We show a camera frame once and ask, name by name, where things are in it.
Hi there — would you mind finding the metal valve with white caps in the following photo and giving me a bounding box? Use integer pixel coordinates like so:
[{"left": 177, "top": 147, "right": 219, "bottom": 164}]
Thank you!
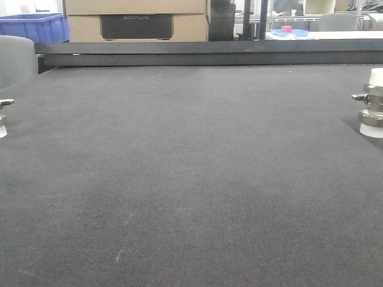
[{"left": 351, "top": 68, "right": 382, "bottom": 139}]

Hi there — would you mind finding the lower cardboard box black print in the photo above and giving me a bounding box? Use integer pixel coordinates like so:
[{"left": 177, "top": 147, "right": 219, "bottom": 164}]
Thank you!
[{"left": 67, "top": 14, "right": 208, "bottom": 42}]

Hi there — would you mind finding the upper cardboard box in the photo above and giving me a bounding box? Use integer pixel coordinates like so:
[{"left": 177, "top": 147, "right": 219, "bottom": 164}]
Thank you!
[{"left": 64, "top": 0, "right": 211, "bottom": 16}]

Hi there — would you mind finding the metal valve at left edge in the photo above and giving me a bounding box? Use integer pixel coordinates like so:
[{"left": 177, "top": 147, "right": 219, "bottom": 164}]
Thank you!
[{"left": 0, "top": 99, "right": 14, "bottom": 138}]

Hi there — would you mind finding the black pillar stand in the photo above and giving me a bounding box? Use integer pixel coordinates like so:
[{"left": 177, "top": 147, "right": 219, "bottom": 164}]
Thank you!
[{"left": 208, "top": 0, "right": 236, "bottom": 42}]

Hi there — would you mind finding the pink tape roll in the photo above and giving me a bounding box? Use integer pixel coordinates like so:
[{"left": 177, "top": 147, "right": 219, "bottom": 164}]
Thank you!
[{"left": 281, "top": 25, "right": 293, "bottom": 33}]

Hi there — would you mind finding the light blue tray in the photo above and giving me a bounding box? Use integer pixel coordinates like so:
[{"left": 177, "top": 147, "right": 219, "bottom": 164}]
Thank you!
[{"left": 271, "top": 29, "right": 309, "bottom": 37}]

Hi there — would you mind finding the blue plastic crate background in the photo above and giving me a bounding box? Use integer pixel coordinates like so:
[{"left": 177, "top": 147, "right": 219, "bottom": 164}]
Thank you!
[{"left": 1, "top": 13, "right": 69, "bottom": 42}]

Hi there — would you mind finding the grey chair back left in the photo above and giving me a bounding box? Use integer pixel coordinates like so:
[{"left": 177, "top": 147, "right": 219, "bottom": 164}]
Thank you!
[{"left": 1, "top": 35, "right": 38, "bottom": 89}]

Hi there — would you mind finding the white background table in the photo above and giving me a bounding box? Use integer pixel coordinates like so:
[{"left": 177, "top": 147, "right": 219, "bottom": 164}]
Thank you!
[{"left": 266, "top": 30, "right": 383, "bottom": 40}]

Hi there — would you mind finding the black conveyor side rail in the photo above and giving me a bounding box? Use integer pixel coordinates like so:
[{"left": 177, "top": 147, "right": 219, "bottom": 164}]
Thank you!
[{"left": 34, "top": 39, "right": 382, "bottom": 74}]

